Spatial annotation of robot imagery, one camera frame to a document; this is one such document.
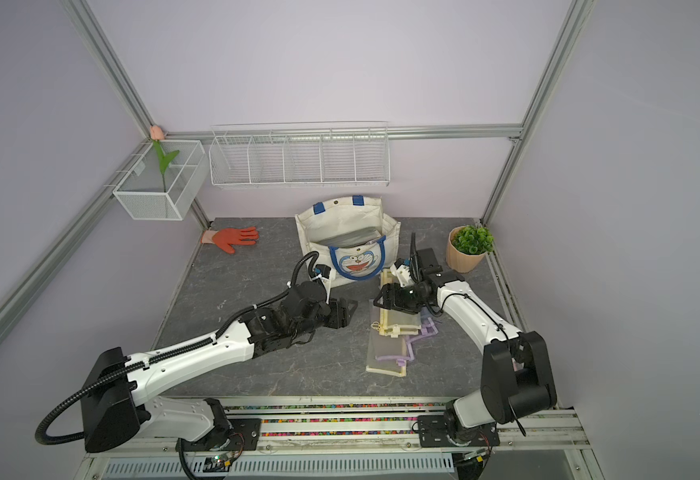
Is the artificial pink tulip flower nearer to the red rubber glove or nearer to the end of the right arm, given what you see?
the red rubber glove

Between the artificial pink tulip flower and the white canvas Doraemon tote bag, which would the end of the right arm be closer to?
the white canvas Doraemon tote bag

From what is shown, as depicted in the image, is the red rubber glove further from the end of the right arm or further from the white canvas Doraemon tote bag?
the end of the right arm

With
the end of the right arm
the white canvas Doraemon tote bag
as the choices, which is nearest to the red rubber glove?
the white canvas Doraemon tote bag

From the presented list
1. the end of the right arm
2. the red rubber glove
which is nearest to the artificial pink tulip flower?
the red rubber glove
